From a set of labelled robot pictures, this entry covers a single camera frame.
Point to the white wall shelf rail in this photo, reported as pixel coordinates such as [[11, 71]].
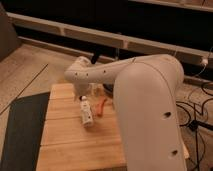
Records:
[[187, 55]]

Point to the dark ceramic bowl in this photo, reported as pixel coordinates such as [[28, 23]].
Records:
[[108, 88]]

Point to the white paper cup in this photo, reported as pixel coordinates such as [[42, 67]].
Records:
[[95, 90]]

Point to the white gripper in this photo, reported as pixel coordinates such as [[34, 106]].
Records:
[[81, 90]]

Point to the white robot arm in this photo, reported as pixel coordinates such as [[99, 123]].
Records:
[[144, 97]]

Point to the dark floor mat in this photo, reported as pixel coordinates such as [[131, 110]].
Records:
[[24, 132]]

